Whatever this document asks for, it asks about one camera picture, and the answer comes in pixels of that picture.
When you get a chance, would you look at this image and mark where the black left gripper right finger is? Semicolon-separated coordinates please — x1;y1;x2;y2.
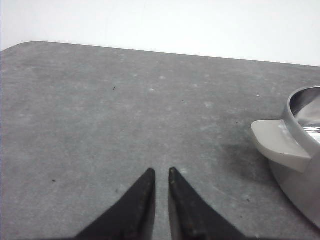
168;167;246;240

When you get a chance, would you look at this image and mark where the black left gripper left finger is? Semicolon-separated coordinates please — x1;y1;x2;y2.
75;168;156;240

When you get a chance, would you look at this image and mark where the stainless steel pot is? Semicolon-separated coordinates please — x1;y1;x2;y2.
250;86;320;227

